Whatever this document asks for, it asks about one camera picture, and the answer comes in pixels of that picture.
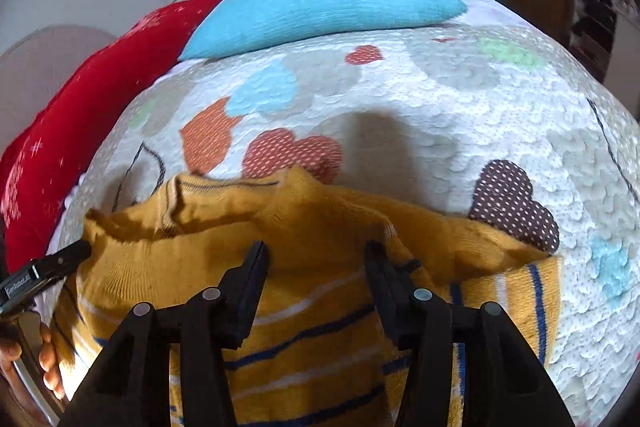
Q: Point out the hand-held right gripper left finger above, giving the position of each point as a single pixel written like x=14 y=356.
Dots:
x=250 y=287

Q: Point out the turquoise knitted pillow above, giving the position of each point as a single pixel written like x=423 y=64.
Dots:
x=325 y=2

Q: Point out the patchwork heart print quilt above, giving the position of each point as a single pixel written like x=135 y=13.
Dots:
x=425 y=117

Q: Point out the person's left hand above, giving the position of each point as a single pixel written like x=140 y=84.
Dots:
x=50 y=362

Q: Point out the yellow striped sweater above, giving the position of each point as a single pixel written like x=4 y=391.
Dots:
x=310 y=227

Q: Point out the black shoe rack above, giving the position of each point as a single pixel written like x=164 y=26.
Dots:
x=597 y=7

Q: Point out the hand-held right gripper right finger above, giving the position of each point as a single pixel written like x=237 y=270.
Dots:
x=387 y=287

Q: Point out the red patterned pillow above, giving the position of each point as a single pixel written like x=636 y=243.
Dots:
x=75 y=132

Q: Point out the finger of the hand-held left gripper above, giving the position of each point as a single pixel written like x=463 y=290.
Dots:
x=65 y=257

